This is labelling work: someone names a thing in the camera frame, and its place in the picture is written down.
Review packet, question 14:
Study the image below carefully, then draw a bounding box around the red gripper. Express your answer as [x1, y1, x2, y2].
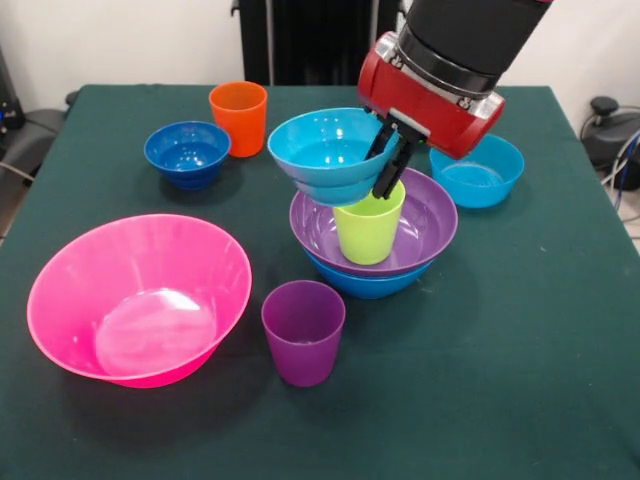
[356, 32, 506, 200]

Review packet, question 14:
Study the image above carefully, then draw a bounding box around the large blue bowl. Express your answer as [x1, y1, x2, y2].
[304, 249, 436, 301]

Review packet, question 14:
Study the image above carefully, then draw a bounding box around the purple cup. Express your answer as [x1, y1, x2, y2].
[260, 279, 347, 388]

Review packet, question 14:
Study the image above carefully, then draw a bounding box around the dark green tablecloth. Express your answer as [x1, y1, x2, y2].
[0, 83, 640, 480]

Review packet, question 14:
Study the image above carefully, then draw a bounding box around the large pink bowl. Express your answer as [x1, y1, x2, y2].
[26, 213, 253, 390]

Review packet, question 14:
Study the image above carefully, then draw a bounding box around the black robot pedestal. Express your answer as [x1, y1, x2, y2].
[230, 0, 416, 87]

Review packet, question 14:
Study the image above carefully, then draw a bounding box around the cyan ribbed bowl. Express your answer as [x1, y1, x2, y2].
[266, 105, 404, 207]

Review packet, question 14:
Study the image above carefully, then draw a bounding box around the large purple bowl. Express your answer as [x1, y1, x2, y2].
[288, 167, 459, 279]

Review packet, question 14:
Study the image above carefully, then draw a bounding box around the lime green cup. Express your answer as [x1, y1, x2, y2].
[333, 179, 406, 266]

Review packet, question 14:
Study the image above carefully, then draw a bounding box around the black equipment box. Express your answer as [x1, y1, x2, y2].
[0, 44, 26, 151]

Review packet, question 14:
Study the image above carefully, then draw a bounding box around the dark blue ribbed bowl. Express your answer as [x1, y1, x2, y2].
[143, 120, 232, 191]

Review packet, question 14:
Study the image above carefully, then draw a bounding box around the orange cup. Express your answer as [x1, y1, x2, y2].
[208, 80, 269, 159]

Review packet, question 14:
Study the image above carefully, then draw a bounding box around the translucent blue straight-sided bowl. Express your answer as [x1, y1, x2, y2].
[428, 134, 526, 209]

